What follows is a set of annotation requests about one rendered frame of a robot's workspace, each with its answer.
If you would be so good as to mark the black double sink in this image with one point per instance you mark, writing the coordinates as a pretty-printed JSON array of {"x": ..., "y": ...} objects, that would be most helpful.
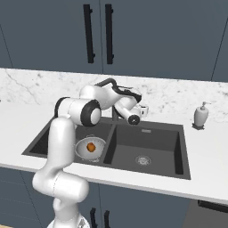
[{"x": 148, "y": 145}]

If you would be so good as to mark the orange peach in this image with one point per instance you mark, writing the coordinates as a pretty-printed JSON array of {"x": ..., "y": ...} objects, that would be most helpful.
[{"x": 91, "y": 147}]

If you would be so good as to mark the dark blue drawer stack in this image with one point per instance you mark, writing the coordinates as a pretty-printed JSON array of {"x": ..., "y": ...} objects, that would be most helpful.
[{"x": 14, "y": 199}]

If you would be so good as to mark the white metal colander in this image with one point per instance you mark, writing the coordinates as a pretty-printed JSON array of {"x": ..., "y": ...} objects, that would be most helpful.
[{"x": 98, "y": 148}]

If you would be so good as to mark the black gooseneck faucet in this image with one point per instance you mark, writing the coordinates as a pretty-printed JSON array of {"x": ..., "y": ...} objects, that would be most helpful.
[{"x": 114, "y": 115}]

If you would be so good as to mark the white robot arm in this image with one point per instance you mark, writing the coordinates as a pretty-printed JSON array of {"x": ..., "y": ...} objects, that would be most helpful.
[{"x": 61, "y": 142}]

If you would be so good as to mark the grey dishwasher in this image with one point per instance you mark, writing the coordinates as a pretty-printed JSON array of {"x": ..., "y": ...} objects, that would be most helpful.
[{"x": 205, "y": 218}]

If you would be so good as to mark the dark blue base cupboard door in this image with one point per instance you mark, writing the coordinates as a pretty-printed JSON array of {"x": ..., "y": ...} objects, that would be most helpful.
[
  {"x": 92, "y": 197},
  {"x": 142, "y": 207}
]

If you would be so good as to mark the silver sink drain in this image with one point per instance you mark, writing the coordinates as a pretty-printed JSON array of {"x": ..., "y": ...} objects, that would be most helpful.
[{"x": 143, "y": 160}]

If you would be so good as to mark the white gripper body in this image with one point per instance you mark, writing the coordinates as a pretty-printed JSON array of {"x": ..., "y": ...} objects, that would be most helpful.
[{"x": 144, "y": 109}]

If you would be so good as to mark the white soap dispenser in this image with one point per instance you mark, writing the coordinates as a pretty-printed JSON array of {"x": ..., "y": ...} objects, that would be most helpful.
[{"x": 201, "y": 116}]

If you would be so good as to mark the dark blue wall cupboard door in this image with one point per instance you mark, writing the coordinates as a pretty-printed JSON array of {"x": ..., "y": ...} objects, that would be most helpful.
[
  {"x": 222, "y": 62},
  {"x": 166, "y": 35},
  {"x": 47, "y": 32},
  {"x": 3, "y": 50}
]

